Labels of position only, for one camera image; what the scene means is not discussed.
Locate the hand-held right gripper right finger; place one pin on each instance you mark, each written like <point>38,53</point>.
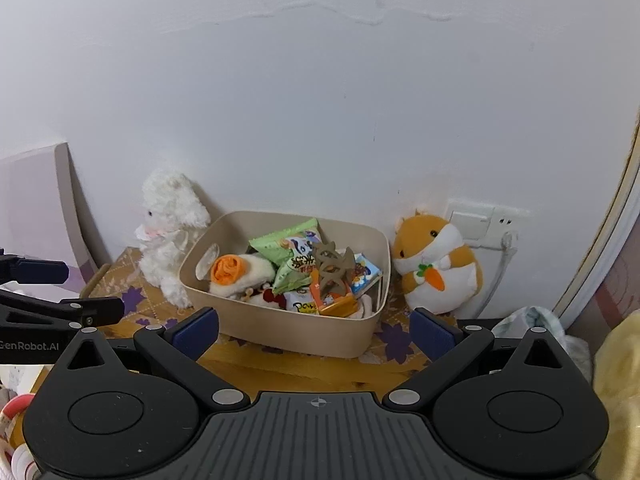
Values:
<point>430,332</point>

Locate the yellow fleece blanket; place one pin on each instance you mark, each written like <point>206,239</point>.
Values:
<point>620,400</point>

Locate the white lamb plush toy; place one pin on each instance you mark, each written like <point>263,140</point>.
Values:
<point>165,220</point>

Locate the white cat plush red bow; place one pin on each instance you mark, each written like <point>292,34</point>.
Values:
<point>270,300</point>

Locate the light blue cushion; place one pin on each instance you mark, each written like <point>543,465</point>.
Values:
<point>545,322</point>

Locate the blue cartoon snack box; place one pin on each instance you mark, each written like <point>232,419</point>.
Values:
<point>367,272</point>

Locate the brown hair claw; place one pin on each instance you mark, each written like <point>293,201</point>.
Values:
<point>330,265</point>

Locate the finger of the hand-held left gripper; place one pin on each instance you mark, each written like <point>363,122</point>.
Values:
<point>35,271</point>
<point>100,310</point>

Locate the orange bottle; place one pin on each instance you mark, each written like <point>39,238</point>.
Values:
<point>335,305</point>

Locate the pink white headphones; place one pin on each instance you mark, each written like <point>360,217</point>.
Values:
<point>12,405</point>

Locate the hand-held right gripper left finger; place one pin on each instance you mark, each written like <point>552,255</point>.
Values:
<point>197,332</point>

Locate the pink headboard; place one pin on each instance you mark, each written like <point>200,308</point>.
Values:
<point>35,200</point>

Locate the light green snack bag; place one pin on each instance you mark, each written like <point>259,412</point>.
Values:
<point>280,242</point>

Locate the brown purple flower mat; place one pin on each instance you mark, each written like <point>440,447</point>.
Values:
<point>120,280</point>

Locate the orange scrunchie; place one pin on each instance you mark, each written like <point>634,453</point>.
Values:
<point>227,269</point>

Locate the white green snack packet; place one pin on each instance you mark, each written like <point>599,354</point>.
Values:
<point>302,307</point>

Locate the beige plastic storage bin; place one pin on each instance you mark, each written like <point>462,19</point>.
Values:
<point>280,330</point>

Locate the orange hamster plush toy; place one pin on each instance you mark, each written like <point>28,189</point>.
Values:
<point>450,260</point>

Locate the cream door frame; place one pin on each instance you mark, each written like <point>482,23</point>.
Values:
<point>600,260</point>

